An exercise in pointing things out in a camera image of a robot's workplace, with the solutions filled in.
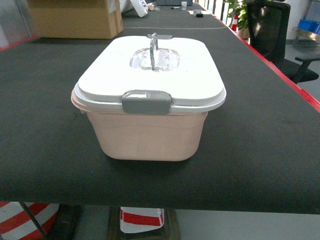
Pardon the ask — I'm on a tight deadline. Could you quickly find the pink plastic storage box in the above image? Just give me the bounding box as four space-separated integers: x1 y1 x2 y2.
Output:
71 91 208 162

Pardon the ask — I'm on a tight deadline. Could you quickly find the white paper cup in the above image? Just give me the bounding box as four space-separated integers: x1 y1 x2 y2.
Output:
181 1 188 11

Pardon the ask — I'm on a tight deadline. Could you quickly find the potted green plant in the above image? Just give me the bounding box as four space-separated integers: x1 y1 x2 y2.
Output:
223 0 250 40

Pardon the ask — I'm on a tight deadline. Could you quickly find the cardboard box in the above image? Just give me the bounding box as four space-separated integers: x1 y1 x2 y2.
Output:
27 0 123 40

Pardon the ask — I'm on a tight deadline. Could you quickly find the white box lid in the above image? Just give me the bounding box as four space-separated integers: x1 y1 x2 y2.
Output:
71 35 227 115

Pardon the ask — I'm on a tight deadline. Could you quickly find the blue bin on side rack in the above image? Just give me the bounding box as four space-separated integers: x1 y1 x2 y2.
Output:
297 19 320 34

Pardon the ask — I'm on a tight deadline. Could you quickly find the black table mat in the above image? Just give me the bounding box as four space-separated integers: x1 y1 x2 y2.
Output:
0 7 320 215

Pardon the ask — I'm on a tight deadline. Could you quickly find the white foam piece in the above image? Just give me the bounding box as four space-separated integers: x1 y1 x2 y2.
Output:
119 0 156 18

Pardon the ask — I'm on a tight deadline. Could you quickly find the red white traffic cone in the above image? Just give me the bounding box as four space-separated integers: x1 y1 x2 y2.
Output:
0 201 60 240

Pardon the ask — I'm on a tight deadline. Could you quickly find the small black object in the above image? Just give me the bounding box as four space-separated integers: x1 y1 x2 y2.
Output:
195 13 203 18

